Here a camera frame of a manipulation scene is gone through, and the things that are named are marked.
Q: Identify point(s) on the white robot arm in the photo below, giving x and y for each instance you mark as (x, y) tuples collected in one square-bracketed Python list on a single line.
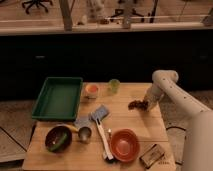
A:
[(198, 145)]

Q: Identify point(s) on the white cup orange inside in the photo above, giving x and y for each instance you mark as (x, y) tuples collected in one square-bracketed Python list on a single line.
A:
[(91, 91)]

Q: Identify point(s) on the white handled brush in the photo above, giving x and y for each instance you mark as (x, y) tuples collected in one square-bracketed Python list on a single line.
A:
[(104, 140)]

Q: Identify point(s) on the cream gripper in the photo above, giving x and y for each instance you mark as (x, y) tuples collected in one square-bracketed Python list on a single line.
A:
[(151, 102)]

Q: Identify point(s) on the dark purple grape bunch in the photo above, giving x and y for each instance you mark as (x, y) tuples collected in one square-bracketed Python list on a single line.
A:
[(137, 104)]

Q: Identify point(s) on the small metal cup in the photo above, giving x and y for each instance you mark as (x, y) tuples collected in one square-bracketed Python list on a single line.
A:
[(84, 134)]

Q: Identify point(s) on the black office chair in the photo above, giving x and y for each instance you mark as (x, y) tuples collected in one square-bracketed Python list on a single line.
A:
[(28, 4)]

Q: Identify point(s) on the grey cloth piece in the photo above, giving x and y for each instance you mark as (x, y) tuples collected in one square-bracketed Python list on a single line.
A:
[(82, 121)]

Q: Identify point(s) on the brown black box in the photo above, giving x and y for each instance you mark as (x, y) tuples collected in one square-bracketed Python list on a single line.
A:
[(152, 155)]

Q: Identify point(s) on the green cucumber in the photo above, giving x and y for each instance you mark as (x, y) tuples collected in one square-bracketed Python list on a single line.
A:
[(57, 142)]

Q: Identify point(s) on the blue sponge cloth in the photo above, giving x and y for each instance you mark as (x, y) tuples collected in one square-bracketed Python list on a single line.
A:
[(99, 113)]

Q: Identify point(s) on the translucent green cup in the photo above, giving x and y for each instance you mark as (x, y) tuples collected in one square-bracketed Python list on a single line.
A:
[(113, 85)]

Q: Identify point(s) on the orange plastic bowl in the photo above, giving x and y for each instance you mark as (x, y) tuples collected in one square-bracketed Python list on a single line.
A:
[(124, 145)]

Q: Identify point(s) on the green plastic tray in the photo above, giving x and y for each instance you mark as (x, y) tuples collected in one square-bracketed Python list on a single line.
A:
[(58, 99)]

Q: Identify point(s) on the dark maroon bowl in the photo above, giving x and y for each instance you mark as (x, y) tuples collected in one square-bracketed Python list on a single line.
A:
[(57, 132)]

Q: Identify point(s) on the yellow banana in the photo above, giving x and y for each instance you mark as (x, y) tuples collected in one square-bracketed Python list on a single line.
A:
[(72, 128)]

